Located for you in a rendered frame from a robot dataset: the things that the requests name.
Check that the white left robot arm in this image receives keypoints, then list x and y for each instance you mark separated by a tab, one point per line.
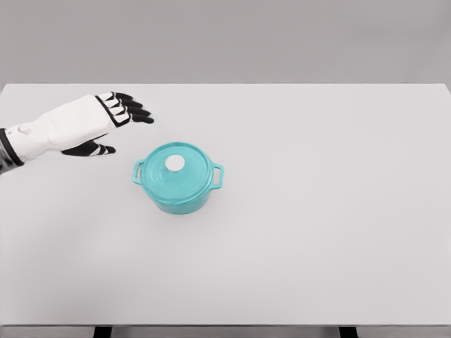
26	139

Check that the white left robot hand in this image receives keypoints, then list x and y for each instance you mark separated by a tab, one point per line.
82	118

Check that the teal pot lid white knob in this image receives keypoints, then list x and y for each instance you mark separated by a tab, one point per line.
178	174

